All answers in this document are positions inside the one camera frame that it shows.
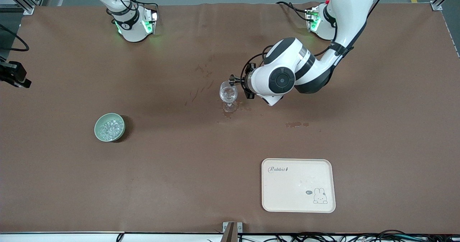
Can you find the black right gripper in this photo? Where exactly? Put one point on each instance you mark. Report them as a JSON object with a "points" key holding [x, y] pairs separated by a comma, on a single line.
{"points": [[10, 73]]}

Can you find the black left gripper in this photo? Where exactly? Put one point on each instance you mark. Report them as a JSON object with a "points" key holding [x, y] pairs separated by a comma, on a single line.
{"points": [[245, 81]]}

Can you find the metal double jigger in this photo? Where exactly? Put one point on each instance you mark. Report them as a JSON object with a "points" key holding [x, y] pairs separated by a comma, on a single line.
{"points": [[233, 79]]}

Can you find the clear ice cubes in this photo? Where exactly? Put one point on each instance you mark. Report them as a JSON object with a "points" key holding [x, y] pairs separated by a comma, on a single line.
{"points": [[109, 128]]}

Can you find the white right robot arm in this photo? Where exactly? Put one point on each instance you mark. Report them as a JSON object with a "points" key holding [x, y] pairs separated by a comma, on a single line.
{"points": [[133, 30]]}

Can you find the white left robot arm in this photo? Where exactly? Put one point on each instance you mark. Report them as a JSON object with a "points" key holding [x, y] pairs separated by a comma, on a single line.
{"points": [[280, 80]]}

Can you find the clear wine glass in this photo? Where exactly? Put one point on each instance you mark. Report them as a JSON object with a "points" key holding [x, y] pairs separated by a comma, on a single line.
{"points": [[229, 96]]}

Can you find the pale green ceramic bowl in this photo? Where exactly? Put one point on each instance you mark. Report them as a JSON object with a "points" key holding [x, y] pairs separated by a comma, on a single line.
{"points": [[122, 125]]}

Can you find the brown table mat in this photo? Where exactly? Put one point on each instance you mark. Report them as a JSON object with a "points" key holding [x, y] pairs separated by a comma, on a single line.
{"points": [[179, 181]]}

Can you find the cream rabbit print tray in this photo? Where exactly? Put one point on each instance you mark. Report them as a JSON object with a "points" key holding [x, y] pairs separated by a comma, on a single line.
{"points": [[298, 191]]}

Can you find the metal bracket with brown post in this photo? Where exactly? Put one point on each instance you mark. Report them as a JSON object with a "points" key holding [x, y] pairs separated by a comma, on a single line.
{"points": [[227, 227]]}

